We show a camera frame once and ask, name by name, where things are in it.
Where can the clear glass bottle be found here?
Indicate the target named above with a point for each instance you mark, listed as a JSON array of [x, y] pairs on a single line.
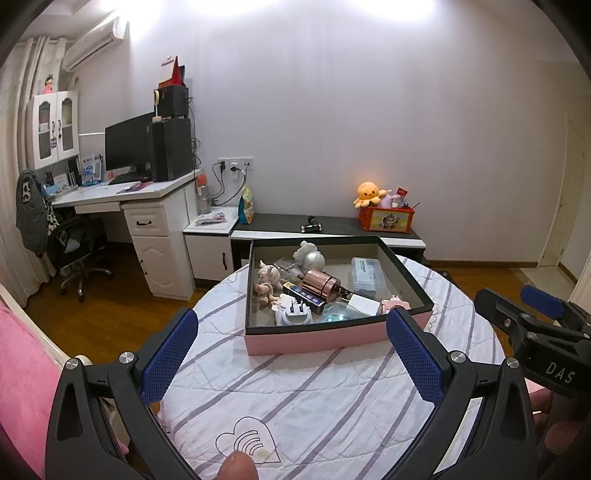
[[289, 270]]

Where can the left hand thumb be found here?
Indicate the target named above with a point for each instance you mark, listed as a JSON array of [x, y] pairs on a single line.
[[238, 466]]

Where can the white cat night light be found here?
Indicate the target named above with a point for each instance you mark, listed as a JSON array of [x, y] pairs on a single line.
[[308, 257]]

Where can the pink brick donut model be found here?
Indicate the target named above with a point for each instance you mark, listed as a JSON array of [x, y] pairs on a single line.
[[394, 302]]

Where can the clear plastic case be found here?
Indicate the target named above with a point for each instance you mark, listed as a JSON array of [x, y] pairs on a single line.
[[368, 277]]

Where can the orange octopus plush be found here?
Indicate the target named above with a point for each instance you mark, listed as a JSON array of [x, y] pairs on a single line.
[[368, 194]]

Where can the low black and white bench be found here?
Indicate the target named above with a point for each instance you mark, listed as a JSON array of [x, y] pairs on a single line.
[[283, 226]]

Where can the black speaker box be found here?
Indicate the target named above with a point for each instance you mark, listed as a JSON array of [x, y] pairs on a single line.
[[172, 101]]

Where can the snack bag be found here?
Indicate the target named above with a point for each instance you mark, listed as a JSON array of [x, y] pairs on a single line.
[[245, 207]]

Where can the black computer monitor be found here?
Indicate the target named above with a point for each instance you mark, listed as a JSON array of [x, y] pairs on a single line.
[[128, 144]]

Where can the blue and gold box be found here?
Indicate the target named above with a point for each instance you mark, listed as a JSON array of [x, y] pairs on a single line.
[[316, 304]]

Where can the small white side cabinet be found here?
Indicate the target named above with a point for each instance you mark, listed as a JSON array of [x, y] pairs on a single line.
[[207, 240]]

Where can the pink blanket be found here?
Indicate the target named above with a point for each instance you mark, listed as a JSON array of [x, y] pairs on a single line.
[[27, 393]]

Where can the clear round lid dish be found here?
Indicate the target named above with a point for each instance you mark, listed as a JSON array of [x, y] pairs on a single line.
[[338, 311]]

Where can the white travel plug adapter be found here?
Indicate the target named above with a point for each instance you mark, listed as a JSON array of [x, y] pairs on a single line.
[[288, 311]]

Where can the white charger block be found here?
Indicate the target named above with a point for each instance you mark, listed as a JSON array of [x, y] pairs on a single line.
[[366, 307]]

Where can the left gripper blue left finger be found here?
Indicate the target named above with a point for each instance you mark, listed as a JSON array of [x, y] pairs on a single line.
[[162, 354]]

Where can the black office chair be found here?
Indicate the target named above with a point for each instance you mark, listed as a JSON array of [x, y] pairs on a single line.
[[71, 244]]

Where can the white wall power strip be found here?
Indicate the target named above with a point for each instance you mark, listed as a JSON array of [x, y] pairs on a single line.
[[241, 163]]

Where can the rose gold metallic cup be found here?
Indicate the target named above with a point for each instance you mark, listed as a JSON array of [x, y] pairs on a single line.
[[322, 284]]

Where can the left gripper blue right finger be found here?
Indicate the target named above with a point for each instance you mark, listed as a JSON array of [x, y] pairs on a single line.
[[423, 360]]

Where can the beige curtain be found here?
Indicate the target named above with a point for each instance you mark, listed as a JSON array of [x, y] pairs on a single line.
[[23, 75]]

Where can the right hand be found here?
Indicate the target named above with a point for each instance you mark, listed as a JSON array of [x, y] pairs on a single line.
[[558, 419]]

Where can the white air conditioner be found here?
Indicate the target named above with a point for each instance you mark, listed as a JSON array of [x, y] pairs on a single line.
[[109, 33]]

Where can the white quilted striped bedspread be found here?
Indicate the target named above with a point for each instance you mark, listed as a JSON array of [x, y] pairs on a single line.
[[337, 414]]

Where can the white desk with drawers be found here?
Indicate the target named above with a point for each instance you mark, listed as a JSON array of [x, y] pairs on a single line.
[[156, 216]]

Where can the pink pig doll figure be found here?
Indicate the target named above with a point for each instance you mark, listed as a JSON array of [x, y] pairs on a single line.
[[268, 286]]

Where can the dark jacket on chair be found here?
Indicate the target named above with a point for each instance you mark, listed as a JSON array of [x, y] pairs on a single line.
[[35, 217]]

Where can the pink and black storage box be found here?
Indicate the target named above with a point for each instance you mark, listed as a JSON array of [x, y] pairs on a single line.
[[264, 337]]

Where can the orange toy storage box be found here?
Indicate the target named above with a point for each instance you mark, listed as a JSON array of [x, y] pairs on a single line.
[[390, 220]]

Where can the small black gadget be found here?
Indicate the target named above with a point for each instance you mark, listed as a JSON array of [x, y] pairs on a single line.
[[313, 226]]

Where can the orange capped water bottle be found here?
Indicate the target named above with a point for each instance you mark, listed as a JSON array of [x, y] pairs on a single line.
[[203, 195]]

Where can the white glass door cabinet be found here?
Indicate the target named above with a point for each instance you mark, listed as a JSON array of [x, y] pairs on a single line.
[[52, 129]]

